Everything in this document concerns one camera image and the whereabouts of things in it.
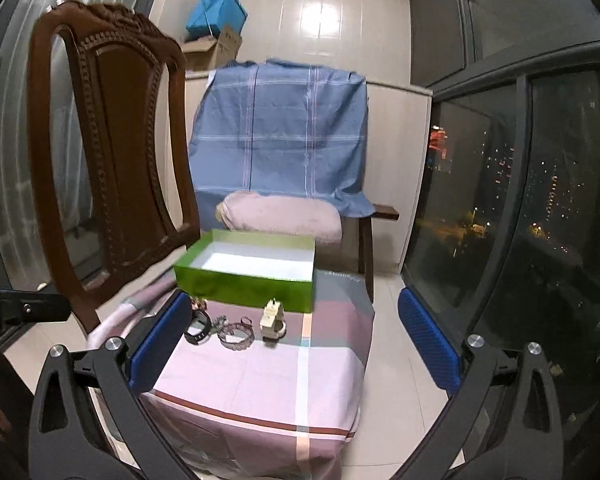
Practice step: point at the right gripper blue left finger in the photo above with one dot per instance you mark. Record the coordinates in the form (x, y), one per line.
(153, 339)

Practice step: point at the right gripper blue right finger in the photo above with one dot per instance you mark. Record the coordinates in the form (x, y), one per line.
(440, 357)

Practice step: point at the black smart watch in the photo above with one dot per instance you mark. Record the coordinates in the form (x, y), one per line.
(199, 328)

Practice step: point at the pink plaid table cloth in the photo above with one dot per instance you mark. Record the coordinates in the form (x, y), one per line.
(275, 410)

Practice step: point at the green cardboard box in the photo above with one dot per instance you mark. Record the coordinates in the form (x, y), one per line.
(249, 269)

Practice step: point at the dark wooden armchair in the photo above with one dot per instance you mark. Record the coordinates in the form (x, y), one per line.
(366, 265)

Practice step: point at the pink seat cushion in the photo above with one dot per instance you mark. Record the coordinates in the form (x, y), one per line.
(280, 214)

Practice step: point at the carved brown wooden chair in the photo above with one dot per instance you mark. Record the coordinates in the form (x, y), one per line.
(116, 59)

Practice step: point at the blue plaid cloth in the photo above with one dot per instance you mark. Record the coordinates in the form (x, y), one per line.
(281, 128)

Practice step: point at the brown cardboard box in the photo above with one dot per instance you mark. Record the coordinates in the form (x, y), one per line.
(209, 53)

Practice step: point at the blue wrapped package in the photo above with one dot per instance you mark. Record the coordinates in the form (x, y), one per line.
(210, 17)

